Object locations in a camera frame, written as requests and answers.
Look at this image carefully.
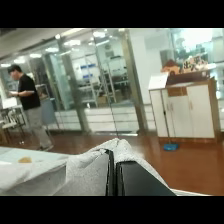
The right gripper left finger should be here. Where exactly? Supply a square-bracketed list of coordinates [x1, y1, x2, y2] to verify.
[105, 149, 117, 197]

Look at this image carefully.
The grey garment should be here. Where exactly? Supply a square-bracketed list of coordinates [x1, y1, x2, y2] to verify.
[0, 137, 210, 197]

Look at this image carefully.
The white cabinet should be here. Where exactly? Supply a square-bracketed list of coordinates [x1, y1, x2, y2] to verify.
[148, 77, 222, 144]

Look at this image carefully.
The person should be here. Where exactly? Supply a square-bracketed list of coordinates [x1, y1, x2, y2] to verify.
[7, 64, 55, 152]

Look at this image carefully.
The chair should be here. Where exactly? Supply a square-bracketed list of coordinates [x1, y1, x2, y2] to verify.
[0, 108, 27, 145]

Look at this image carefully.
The blue floor brush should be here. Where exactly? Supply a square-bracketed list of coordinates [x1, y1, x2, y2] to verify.
[161, 89, 180, 152]

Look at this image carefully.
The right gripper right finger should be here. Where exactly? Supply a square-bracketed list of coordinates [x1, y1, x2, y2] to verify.
[115, 160, 177, 197]

